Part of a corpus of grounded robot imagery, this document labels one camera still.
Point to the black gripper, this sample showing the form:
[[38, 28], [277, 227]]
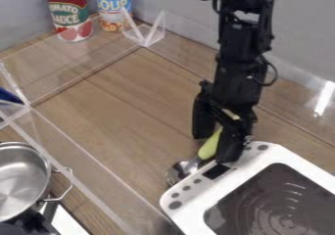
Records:
[[225, 102]]

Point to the green handled metal spoon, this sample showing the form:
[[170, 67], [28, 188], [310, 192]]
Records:
[[185, 168]]

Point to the white and black stove top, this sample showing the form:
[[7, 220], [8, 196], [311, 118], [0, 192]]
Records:
[[271, 193]]

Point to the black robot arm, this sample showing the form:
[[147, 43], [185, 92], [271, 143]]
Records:
[[245, 31]]

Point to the black stove under pot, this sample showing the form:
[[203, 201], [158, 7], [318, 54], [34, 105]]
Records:
[[32, 222]]

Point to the stainless steel pot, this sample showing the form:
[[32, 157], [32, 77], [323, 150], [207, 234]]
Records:
[[26, 172]]

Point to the alphabet soup can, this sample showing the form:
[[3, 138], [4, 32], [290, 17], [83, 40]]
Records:
[[113, 21]]

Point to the tomato sauce can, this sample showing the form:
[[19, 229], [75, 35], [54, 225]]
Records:
[[71, 19]]

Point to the blue object at left edge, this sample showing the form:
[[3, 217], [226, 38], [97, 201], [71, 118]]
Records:
[[7, 96]]

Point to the clear acrylic corner bracket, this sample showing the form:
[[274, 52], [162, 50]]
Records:
[[145, 34]]

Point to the clear acrylic left bracket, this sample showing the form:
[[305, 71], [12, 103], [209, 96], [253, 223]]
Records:
[[11, 110]]

